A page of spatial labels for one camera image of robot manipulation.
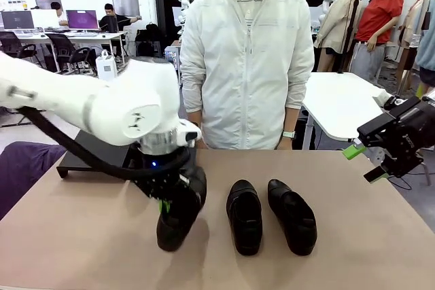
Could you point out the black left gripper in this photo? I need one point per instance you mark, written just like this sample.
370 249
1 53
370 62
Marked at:
163 188

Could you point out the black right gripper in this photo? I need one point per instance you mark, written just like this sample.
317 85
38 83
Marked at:
421 127

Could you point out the black pointed dress shoe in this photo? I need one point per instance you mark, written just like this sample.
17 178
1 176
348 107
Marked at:
176 232

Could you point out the black leather loafer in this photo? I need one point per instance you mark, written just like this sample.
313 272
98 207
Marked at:
244 225
295 225

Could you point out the person's left forearm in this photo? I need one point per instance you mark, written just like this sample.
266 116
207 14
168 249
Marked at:
293 118

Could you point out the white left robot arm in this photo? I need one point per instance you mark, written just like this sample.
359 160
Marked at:
136 100

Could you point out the person's right forearm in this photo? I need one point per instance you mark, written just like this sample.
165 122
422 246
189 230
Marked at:
193 100

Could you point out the black shoe stand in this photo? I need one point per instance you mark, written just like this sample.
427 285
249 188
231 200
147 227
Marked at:
108 154

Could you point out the person's right hand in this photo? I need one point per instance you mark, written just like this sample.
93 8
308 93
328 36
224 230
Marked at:
204 141

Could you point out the person's left hand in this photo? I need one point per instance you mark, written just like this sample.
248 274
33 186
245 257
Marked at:
286 144

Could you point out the white work table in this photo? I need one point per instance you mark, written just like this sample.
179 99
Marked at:
340 100

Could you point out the black storage box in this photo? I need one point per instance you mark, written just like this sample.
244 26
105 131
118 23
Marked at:
300 133

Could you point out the white wristwatch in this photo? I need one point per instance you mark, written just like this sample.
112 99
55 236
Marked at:
289 134

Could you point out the mannequin in teal top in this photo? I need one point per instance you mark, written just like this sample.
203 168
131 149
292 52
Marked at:
428 45

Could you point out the mannequin in beige garment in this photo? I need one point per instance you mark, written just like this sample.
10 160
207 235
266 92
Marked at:
409 32

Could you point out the mannequin in beige coat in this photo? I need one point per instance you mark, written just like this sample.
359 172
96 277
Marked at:
336 21

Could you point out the silver metal pole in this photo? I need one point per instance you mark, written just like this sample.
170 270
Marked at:
425 15

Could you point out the purple bean bag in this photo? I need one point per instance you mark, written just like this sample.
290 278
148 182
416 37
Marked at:
27 174

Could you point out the white air purifier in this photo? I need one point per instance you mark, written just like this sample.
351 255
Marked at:
107 66

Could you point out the computer case with lights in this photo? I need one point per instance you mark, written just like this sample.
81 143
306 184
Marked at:
171 54

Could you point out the person in white jacket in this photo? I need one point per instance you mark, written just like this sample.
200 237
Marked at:
244 66

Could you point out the black backpack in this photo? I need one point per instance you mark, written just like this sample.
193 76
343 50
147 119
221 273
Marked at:
149 45

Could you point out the white office desk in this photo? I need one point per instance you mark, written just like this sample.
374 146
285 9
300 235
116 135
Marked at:
85 37

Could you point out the black office chair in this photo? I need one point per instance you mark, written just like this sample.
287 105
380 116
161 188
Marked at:
61 47
12 43

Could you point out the seated person in black shirt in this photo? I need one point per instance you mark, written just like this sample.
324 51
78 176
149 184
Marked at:
112 21

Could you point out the purple screen computer monitor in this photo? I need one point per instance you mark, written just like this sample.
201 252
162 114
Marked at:
82 20

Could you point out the small white background robot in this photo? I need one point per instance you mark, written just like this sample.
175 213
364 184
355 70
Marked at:
184 1

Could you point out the seated person in white shirt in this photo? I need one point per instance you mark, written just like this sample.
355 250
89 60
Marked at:
60 15

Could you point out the grey poster with red circle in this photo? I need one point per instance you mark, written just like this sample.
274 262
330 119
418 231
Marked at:
51 1

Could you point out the black screen computer monitor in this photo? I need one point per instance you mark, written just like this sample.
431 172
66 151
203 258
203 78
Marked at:
17 20

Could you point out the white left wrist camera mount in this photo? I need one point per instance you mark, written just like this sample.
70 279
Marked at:
188 130

